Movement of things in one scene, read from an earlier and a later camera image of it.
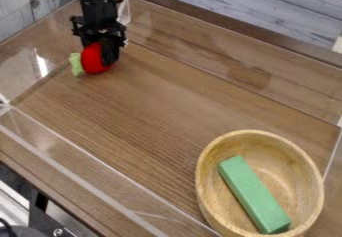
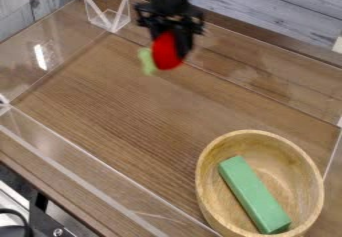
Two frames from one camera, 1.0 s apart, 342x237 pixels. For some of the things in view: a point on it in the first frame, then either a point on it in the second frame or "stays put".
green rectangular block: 255,194 stays put
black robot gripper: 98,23 → 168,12
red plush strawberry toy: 92,60 → 162,55
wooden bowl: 289,172 stays put
